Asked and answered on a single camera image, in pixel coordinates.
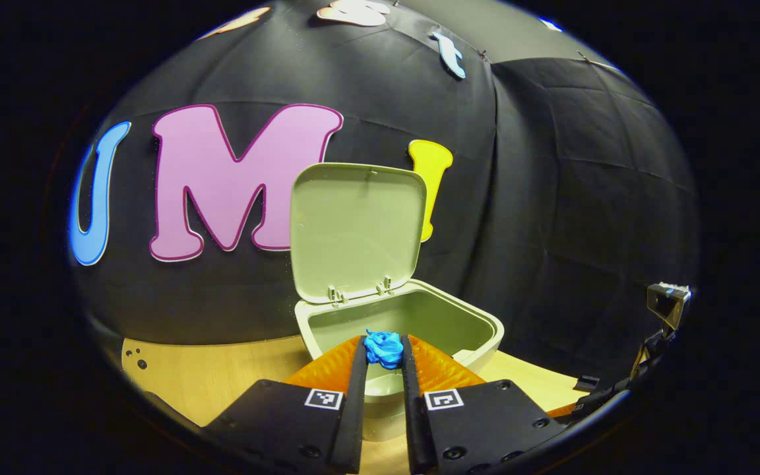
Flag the black backdrop cloth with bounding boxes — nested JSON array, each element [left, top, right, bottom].
[[67, 0, 697, 390]]

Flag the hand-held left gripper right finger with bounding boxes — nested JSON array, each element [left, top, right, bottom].
[[400, 334, 569, 474]]

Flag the blue paper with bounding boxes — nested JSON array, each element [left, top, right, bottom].
[[363, 329, 406, 370]]

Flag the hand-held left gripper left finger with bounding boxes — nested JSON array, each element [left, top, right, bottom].
[[202, 335, 369, 474]]

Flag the wooden desktop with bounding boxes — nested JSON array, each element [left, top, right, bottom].
[[121, 335, 588, 475]]

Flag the pale green desktop garbage bin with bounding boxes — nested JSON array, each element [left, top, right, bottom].
[[290, 162, 505, 441]]

